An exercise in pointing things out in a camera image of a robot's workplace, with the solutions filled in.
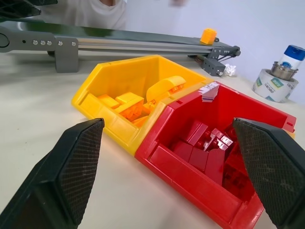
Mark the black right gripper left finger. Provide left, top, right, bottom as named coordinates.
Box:
left=0, top=117, right=105, bottom=229

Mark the round metal cup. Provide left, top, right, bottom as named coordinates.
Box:
left=270, top=61, right=299, bottom=81

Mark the red toy building block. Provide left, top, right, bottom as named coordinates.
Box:
left=223, top=164, right=253, bottom=198
left=170, top=140, right=193, bottom=163
left=184, top=120, right=209, bottom=146
left=188, top=147, right=210, bottom=171
left=206, top=149, right=231, bottom=187

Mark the grey conveyor belt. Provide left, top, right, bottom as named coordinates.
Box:
left=0, top=20, right=241, bottom=77

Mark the person's bare hand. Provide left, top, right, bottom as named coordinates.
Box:
left=168, top=0, right=191, bottom=8

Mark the yellow toy building block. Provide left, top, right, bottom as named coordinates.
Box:
left=115, top=92, right=144, bottom=113

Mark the yellow arched building block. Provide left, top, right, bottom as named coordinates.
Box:
left=146, top=75, right=186, bottom=104

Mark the white printed tape roll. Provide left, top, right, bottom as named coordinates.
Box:
left=252, top=68, right=299, bottom=104

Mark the black ribbed plastic object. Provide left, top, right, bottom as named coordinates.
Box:
left=0, top=0, right=59, bottom=19

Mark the red studded building block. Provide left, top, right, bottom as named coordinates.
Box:
left=203, top=128, right=234, bottom=152

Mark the person in white shirt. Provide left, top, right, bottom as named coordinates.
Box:
left=38, top=0, right=128, bottom=31

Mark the yellow plastic storage bin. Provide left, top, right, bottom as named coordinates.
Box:
left=71, top=54, right=213, bottom=156

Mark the crumpled white paper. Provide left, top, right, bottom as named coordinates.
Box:
left=224, top=63, right=238, bottom=77

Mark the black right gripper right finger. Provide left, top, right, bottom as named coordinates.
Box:
left=232, top=117, right=305, bottom=229

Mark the white bottle with blue cap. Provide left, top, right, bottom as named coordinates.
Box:
left=277, top=44, right=305, bottom=72

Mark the red plastic storage bin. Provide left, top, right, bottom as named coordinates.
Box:
left=134, top=81, right=297, bottom=229

